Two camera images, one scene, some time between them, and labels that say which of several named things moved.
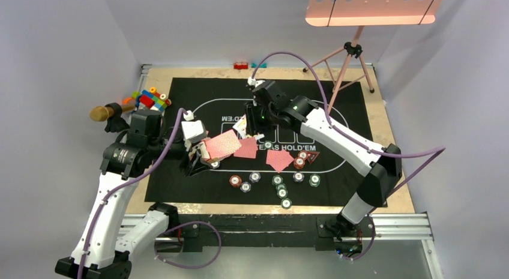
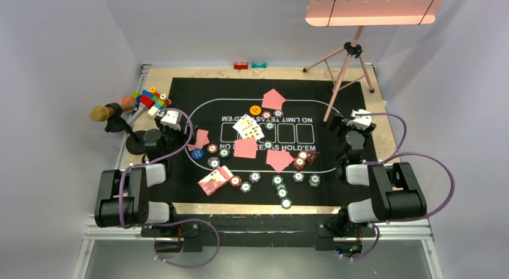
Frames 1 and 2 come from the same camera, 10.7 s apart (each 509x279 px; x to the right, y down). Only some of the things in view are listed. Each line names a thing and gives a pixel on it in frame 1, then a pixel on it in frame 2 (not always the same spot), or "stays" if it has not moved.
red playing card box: [204, 150] → [215, 180]
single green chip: [268, 144] stays
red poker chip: [302, 154] stays
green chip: [286, 203] stays
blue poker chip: [245, 186] stays
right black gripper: [253, 126] → [339, 119]
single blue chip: [298, 177] stays
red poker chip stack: [235, 180] stays
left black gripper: [185, 164] → [183, 138]
